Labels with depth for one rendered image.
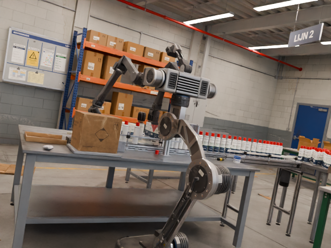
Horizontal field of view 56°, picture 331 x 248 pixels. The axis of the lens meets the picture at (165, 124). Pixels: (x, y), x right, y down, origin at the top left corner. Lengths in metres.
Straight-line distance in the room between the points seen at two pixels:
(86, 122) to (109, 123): 0.17
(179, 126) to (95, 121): 0.63
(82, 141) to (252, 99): 8.76
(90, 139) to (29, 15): 4.96
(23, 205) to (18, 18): 5.07
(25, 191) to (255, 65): 9.19
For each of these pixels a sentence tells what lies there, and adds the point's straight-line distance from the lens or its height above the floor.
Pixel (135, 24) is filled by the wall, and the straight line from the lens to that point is 7.86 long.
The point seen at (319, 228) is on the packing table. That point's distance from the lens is 3.40.
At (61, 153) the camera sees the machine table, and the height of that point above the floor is 0.83.
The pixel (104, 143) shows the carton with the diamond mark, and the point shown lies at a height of 0.92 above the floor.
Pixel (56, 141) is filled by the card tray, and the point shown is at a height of 0.85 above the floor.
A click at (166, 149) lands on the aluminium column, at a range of 2.86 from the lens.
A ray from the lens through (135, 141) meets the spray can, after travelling 2.88.
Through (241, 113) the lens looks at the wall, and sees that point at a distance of 10.32.
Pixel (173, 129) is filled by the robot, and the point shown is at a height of 1.13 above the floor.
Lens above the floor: 1.26
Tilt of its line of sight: 3 degrees down
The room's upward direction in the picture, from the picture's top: 10 degrees clockwise
